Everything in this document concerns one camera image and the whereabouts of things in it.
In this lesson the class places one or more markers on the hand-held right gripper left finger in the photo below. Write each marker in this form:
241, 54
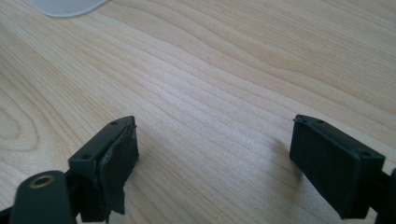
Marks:
109, 168

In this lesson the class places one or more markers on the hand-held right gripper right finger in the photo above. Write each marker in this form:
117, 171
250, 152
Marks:
336, 168

